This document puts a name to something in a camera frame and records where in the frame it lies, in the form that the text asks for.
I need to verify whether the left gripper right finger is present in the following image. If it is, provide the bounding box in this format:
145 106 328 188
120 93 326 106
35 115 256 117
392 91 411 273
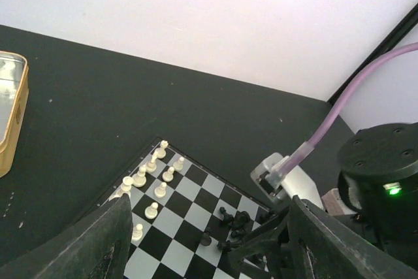
288 195 417 278

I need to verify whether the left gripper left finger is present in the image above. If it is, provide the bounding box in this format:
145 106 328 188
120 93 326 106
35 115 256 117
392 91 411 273
1 195 133 278

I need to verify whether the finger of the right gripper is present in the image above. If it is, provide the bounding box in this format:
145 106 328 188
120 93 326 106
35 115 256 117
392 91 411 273
228 206 290 269

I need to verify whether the pile of black chess pieces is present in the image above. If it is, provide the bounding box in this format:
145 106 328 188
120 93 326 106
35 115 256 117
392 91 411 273
199 206 277 252

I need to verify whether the black white chess board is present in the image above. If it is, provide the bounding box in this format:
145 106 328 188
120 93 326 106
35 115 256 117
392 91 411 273
78 135 278 279

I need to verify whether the pink metal tin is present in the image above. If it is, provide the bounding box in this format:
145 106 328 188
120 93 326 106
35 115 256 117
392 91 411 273
321 188 345 216

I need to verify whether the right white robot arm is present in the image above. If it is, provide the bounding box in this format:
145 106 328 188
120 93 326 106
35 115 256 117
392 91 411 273
225 123 417 278

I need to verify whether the gold metal tin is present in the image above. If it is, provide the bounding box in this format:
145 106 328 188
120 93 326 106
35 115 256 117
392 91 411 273
1 51 29 176

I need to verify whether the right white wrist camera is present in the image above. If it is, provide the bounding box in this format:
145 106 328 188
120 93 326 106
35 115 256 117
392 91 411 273
250 152 324 209

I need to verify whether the right black frame post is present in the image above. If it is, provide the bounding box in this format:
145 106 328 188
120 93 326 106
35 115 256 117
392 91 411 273
327 3 418 105

